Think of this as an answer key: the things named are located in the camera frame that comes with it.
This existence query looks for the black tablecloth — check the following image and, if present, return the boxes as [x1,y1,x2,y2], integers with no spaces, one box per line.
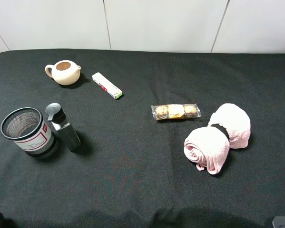
[0,49,285,228]

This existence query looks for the grey device bottom right corner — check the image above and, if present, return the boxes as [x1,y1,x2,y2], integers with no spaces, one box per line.
[272,216,285,228]

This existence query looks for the black mesh pen holder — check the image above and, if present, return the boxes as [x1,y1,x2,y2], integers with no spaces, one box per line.
[0,107,56,158]

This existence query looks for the grey bottle with black cap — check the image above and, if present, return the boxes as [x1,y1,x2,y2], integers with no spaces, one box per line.
[45,103,81,151]

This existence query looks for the pink towel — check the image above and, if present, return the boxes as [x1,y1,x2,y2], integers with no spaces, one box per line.
[184,103,251,175]

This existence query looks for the white toothpaste box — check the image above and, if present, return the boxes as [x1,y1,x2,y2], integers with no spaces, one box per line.
[92,72,123,100]

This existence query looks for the cream ceramic teapot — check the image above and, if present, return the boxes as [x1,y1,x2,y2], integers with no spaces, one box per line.
[45,60,81,86]

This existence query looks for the packaged cookies in clear wrapper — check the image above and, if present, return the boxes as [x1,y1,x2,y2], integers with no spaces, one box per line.
[151,104,202,121]

